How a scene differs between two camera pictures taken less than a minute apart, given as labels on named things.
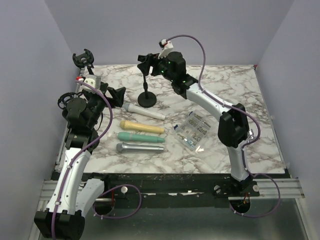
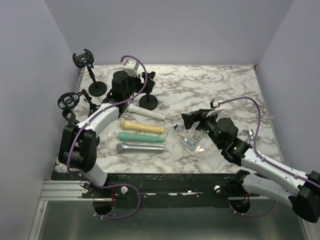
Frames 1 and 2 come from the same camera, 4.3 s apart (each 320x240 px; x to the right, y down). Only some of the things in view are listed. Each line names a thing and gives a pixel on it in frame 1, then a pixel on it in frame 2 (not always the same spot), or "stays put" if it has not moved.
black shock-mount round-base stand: [84, 60] stays put
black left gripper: [117, 95] -> [138, 80]
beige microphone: [131, 126] stays put
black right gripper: [154, 62] -> [189, 119]
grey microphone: [122, 148] stays put
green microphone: [126, 136] stays put
